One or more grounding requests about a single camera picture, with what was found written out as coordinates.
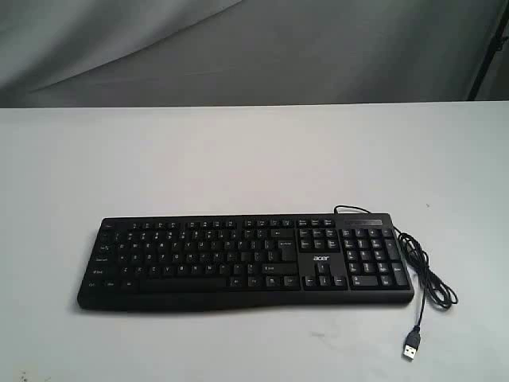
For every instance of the black tripod stand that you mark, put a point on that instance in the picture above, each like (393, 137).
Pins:
(496, 44)

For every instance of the black acer keyboard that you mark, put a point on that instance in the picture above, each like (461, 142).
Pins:
(200, 263)

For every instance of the grey backdrop cloth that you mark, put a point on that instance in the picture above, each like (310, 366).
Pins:
(241, 53)

